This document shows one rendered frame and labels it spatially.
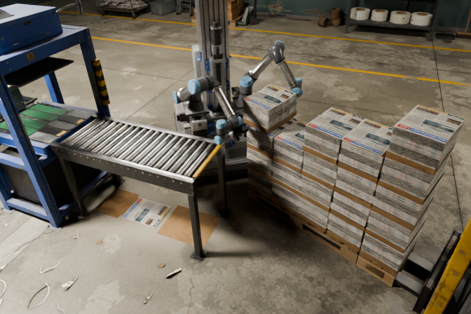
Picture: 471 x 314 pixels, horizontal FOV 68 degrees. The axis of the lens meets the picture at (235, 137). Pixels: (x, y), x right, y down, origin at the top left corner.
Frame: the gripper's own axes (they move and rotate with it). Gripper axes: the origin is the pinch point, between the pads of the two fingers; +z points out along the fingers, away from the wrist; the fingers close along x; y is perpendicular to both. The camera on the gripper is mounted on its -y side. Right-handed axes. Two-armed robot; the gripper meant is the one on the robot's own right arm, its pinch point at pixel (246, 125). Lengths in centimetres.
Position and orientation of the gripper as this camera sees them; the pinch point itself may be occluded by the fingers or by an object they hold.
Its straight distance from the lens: 293.7
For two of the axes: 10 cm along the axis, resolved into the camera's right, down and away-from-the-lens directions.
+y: -0.2, -8.4, -5.5
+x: -7.4, -3.6, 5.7
